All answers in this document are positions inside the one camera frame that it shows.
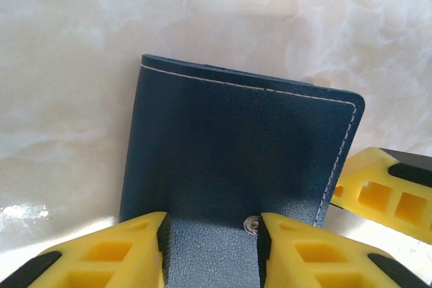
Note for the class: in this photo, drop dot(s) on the blue leather card holder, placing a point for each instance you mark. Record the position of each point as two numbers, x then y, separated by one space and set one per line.
219 149

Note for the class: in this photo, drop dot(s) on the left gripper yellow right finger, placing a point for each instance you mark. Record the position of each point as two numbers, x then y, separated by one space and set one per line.
320 261

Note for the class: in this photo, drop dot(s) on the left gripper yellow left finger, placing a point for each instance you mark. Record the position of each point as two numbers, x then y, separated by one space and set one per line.
101 261

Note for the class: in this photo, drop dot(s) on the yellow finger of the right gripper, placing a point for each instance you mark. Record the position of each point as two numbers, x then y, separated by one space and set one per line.
384 183

